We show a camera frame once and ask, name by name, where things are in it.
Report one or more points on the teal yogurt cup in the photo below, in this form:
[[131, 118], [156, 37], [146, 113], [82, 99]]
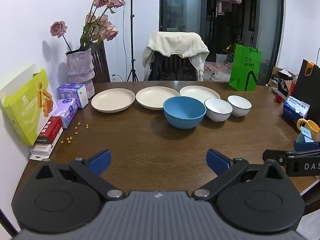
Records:
[[301, 139], [305, 131]]

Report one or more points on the blue bowl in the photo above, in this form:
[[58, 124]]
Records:
[[184, 111]]

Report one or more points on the blue tissue pack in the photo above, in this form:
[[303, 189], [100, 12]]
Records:
[[295, 111]]

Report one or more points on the pink bedding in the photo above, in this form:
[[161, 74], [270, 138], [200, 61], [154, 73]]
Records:
[[220, 68]]

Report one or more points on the dark clothes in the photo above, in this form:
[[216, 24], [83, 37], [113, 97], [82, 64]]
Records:
[[181, 75]]

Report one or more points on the dark wooden slatted chair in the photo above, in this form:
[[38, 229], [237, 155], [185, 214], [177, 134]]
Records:
[[100, 65]]

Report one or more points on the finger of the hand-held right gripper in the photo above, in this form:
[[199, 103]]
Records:
[[307, 146], [275, 155]]

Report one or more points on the yellow mug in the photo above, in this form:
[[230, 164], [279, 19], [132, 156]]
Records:
[[313, 128]]

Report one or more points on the white bowl with black rim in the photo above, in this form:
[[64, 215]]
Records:
[[239, 106], [218, 110]]

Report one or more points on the wall socket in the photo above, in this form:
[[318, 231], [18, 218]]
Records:
[[114, 77]]

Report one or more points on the black light stand tripod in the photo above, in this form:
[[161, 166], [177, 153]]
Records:
[[131, 30]]

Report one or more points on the purple tissue box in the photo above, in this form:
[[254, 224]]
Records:
[[72, 93]]

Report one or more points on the scattered yellow corn kernels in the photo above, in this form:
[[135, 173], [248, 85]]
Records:
[[80, 126]]

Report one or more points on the chair with cream cloth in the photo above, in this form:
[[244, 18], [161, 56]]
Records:
[[175, 42]]

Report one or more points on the wooden chair with clothes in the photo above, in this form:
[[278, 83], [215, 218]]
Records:
[[175, 61]]

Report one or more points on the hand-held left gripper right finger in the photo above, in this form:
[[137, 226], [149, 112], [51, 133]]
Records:
[[217, 161]]

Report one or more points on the green paper bag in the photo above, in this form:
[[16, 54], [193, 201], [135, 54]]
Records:
[[243, 70]]

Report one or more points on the black paper bag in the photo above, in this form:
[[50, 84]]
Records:
[[310, 87]]

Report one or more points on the yellow-green snack box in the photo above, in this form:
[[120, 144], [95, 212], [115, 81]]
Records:
[[22, 115]]

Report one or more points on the white plush toy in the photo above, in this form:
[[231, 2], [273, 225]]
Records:
[[217, 75]]

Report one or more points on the beige plate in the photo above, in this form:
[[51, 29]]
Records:
[[200, 91], [156, 98], [111, 101]]

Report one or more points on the white flat box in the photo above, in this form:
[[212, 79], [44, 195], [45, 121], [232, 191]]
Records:
[[41, 149], [37, 157]]

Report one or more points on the red flower ornament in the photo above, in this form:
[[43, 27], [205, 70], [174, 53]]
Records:
[[278, 99]]

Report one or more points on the dark flat case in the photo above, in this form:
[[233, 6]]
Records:
[[278, 93]]

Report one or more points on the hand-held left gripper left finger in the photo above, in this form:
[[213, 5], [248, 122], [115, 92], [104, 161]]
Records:
[[100, 161]]

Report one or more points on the clear storage box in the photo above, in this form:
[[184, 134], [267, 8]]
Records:
[[222, 58]]

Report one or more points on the red box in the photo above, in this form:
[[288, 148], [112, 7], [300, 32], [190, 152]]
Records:
[[50, 130]]

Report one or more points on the black-framed glass door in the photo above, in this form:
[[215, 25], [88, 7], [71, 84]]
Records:
[[185, 5]]

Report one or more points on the cardboard box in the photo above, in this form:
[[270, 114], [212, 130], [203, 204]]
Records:
[[281, 76]]

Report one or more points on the purple tissue pack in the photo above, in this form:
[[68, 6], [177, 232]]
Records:
[[65, 111]]

